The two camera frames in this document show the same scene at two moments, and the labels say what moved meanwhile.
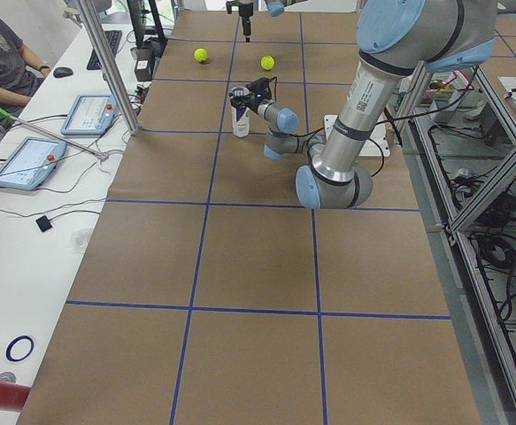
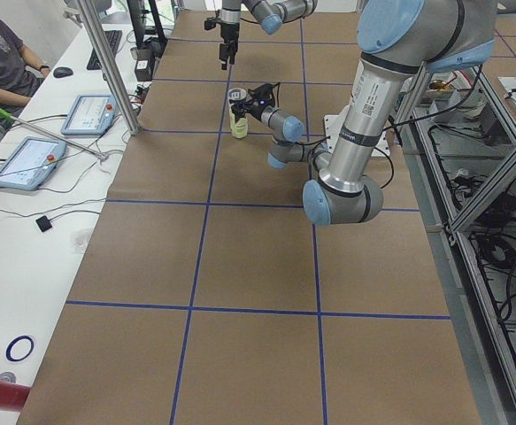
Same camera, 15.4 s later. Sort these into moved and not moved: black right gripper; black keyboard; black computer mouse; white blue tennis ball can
Moved: black right gripper
Not moved: white blue tennis ball can; black keyboard; black computer mouse
